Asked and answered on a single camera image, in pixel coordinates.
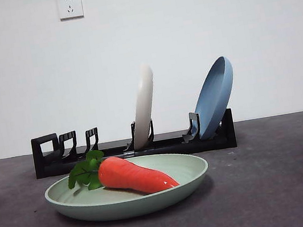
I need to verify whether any orange carrot with green leaves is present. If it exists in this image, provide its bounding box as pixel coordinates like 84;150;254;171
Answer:
63;137;181;207

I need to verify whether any green plate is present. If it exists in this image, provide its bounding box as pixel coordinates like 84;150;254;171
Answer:
40;145;215;227

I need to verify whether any white plate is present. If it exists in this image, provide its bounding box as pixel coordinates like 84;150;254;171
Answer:
121;63;165;151

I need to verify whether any blue plate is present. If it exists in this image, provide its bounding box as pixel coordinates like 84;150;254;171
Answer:
186;55;244;142

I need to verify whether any black plate rack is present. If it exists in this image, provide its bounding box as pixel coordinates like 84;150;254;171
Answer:
30;104;238;180

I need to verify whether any white wall socket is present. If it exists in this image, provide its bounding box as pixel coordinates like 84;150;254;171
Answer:
57;0;85;21

